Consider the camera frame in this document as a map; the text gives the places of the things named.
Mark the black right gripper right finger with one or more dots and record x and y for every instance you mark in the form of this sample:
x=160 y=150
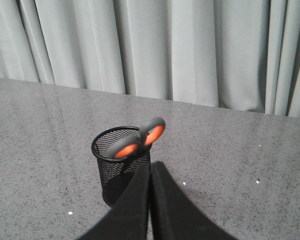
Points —
x=173 y=215

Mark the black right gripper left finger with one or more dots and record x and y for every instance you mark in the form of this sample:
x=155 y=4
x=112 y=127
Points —
x=128 y=218

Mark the grey and orange scissors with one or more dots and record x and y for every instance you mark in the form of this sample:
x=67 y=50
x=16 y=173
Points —
x=128 y=148

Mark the black mesh pen bucket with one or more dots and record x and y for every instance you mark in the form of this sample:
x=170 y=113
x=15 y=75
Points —
x=116 y=174

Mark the grey pleated curtain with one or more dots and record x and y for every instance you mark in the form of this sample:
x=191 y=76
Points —
x=236 y=54

